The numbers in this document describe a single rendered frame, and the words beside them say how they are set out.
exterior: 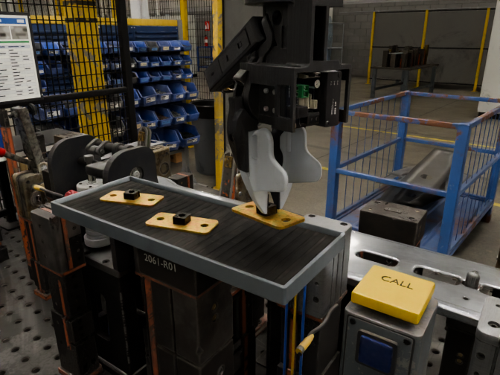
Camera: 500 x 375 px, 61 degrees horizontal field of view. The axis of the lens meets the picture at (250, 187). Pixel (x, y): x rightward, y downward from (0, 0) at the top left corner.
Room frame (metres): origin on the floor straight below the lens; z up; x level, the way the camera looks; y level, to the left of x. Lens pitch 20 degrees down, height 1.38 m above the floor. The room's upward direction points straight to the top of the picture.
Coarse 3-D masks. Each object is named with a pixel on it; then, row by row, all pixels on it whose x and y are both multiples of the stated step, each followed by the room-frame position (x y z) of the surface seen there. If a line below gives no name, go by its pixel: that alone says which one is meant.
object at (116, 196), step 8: (112, 192) 0.58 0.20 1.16; (120, 192) 0.58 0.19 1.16; (128, 192) 0.55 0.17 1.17; (136, 192) 0.55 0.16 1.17; (104, 200) 0.55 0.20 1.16; (112, 200) 0.55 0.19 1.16; (120, 200) 0.55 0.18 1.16; (128, 200) 0.55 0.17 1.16; (136, 200) 0.55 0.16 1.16; (144, 200) 0.55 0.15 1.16; (160, 200) 0.55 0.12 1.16
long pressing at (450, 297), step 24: (360, 240) 0.74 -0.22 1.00; (384, 240) 0.74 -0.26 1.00; (360, 264) 0.65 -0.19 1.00; (408, 264) 0.65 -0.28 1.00; (432, 264) 0.65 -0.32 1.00; (456, 264) 0.65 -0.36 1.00; (480, 264) 0.66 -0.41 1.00; (456, 288) 0.58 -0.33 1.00; (480, 288) 0.58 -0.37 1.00; (456, 312) 0.52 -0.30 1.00; (480, 312) 0.51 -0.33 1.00
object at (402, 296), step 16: (368, 272) 0.36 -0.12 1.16; (384, 272) 0.36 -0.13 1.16; (400, 272) 0.36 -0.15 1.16; (368, 288) 0.33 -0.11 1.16; (384, 288) 0.33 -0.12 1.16; (400, 288) 0.33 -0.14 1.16; (416, 288) 0.33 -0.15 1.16; (432, 288) 0.34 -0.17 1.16; (368, 304) 0.32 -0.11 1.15; (384, 304) 0.31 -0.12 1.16; (400, 304) 0.31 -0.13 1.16; (416, 304) 0.31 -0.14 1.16; (416, 320) 0.30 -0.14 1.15
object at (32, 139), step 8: (32, 104) 1.04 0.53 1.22; (16, 112) 1.01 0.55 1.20; (24, 112) 1.01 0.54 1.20; (32, 112) 1.04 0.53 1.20; (16, 120) 1.02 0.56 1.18; (24, 120) 1.01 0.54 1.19; (24, 128) 1.01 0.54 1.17; (32, 128) 1.02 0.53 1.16; (24, 136) 1.02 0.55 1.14; (32, 136) 1.02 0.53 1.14; (24, 144) 1.03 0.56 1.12; (32, 144) 1.02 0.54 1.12; (32, 152) 1.02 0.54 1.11; (40, 152) 1.03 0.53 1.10; (32, 160) 1.04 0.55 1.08; (40, 160) 1.03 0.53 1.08; (32, 168) 1.04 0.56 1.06
